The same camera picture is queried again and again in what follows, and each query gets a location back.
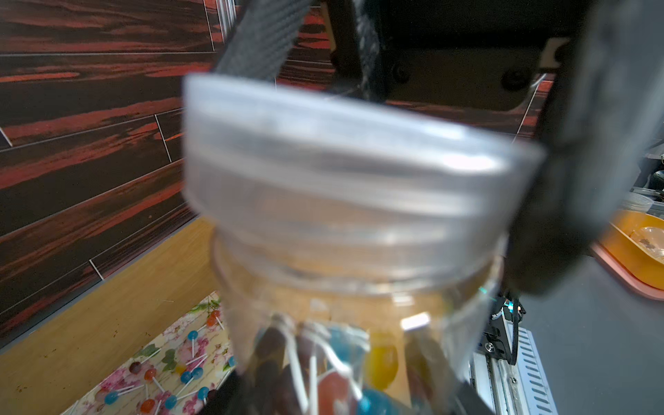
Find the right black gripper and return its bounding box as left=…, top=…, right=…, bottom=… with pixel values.
left=321, top=1, right=590, bottom=111

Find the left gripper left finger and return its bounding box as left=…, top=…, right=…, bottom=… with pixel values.
left=199, top=370, right=244, bottom=415

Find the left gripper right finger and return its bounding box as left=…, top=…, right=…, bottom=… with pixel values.
left=451, top=382, right=493, bottom=415

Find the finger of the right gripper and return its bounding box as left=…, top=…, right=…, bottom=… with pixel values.
left=212, top=0, right=311, bottom=81
left=504, top=1, right=663, bottom=295

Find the white-lidded candy jar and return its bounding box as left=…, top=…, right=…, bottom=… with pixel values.
left=210, top=232, right=503, bottom=414

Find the floral pink rectangular tray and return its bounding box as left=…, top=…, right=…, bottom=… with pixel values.
left=65, top=292, right=236, bottom=414

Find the yellow plastic bin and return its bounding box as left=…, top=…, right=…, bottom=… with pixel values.
left=599, top=210, right=663, bottom=292

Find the pink plastic tray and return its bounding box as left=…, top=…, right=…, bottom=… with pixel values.
left=591, top=244, right=663, bottom=302

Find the metal front rail frame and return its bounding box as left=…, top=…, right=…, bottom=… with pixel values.
left=466, top=328, right=558, bottom=415

